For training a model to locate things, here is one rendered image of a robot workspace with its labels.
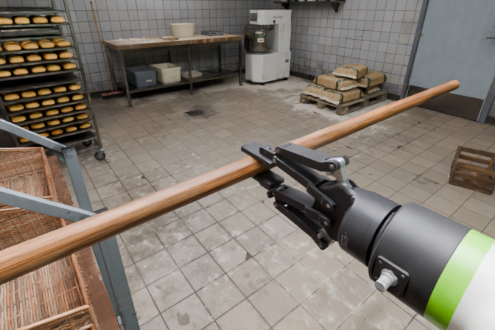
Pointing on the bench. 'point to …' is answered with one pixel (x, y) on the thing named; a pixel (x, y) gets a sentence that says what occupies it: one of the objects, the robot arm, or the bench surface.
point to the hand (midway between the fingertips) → (261, 163)
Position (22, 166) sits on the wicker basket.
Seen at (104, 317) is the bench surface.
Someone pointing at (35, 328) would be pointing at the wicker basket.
